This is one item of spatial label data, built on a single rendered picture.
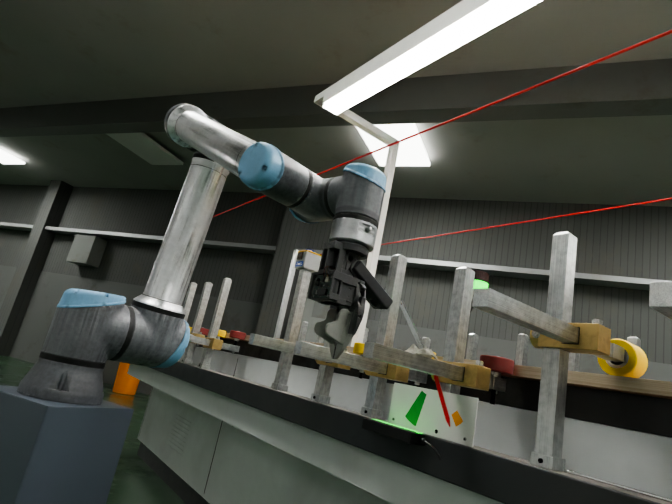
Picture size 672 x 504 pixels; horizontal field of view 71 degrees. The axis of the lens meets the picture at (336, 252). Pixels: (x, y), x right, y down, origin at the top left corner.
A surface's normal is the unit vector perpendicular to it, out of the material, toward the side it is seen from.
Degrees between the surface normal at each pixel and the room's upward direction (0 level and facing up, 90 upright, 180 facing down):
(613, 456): 90
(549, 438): 90
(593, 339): 90
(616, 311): 90
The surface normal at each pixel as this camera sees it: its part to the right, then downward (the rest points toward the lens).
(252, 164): -0.60, -0.29
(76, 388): 0.72, -0.37
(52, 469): 0.91, 0.08
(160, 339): 0.70, 0.07
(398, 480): -0.78, -0.31
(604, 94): -0.36, -0.32
